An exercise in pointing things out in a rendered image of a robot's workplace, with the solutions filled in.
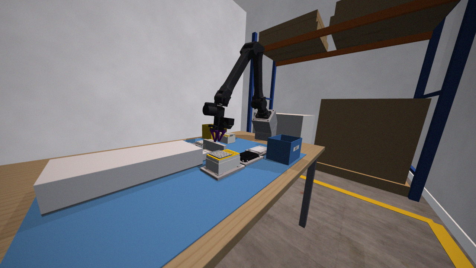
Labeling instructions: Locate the blue bench mat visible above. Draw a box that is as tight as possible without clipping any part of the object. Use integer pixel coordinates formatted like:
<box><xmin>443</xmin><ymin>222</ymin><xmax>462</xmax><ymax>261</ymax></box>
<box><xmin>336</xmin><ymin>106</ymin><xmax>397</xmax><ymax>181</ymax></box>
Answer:
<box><xmin>0</xmin><ymin>153</ymin><xmax>306</xmax><ymax>268</ymax></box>

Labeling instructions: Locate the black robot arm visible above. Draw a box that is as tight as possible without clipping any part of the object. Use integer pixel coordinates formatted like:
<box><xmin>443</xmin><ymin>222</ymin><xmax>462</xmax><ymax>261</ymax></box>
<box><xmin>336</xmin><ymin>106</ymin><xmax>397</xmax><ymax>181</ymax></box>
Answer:
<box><xmin>203</xmin><ymin>41</ymin><xmax>271</xmax><ymax>129</ymax></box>

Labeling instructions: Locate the blue open-top bin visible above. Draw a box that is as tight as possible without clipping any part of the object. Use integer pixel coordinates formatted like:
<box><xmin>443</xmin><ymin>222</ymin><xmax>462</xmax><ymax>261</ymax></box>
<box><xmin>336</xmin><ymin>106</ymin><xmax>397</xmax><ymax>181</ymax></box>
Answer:
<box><xmin>266</xmin><ymin>134</ymin><xmax>302</xmax><ymax>165</ymax></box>

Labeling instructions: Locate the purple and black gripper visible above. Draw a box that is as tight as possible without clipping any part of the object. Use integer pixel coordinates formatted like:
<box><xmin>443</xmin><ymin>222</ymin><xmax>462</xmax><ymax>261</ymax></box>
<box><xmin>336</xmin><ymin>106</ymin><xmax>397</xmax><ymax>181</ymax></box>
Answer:
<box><xmin>208</xmin><ymin>124</ymin><xmax>226</xmax><ymax>142</ymax></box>

